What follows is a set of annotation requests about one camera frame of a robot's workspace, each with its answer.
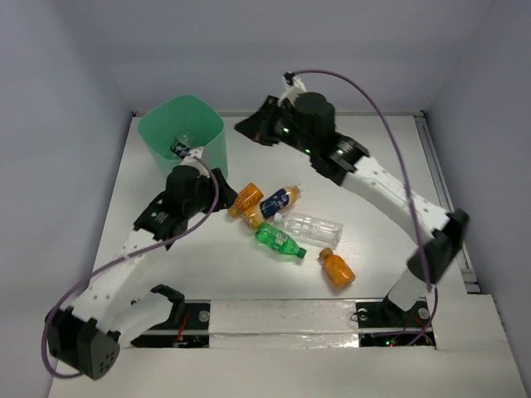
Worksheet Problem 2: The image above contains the short orange bottle yellow cap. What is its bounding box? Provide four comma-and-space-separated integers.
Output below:
227, 182, 264, 217

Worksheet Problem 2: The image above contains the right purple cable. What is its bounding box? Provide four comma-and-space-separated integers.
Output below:
290, 68, 439, 347

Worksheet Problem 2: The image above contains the large clear water bottle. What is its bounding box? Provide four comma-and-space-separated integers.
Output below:
273, 212, 343, 248

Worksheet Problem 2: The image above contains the clear Pepsi bottle black cap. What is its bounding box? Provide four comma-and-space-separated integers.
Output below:
170, 129, 194, 158

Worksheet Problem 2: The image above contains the green plastic bottle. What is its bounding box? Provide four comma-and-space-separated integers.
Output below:
254, 223, 307, 259

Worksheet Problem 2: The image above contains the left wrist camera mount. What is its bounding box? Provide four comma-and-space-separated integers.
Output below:
180, 147, 208, 176

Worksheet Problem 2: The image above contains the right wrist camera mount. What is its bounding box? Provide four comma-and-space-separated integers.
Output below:
277, 71, 307, 106

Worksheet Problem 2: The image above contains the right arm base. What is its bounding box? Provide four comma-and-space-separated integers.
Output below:
350, 298, 436, 348

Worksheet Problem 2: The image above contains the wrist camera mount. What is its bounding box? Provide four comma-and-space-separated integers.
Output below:
277, 71, 307, 106
180, 147, 208, 176

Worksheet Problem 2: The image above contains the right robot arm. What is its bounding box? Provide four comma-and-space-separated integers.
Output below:
235, 92, 470, 325

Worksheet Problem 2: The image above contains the green plastic bin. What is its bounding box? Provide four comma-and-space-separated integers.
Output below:
138, 95, 229, 177

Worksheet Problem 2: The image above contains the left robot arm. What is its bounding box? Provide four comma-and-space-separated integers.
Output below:
41, 160, 237, 381

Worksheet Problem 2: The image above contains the blue label yellow bottle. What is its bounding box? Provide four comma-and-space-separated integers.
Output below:
243, 185, 303, 230

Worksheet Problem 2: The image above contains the small orange juice bottle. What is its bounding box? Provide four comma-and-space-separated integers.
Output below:
319, 248, 356, 289

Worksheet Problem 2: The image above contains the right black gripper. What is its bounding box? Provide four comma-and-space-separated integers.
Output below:
235, 93, 316, 155

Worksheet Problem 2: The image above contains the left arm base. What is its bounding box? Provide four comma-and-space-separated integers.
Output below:
131, 301, 211, 348

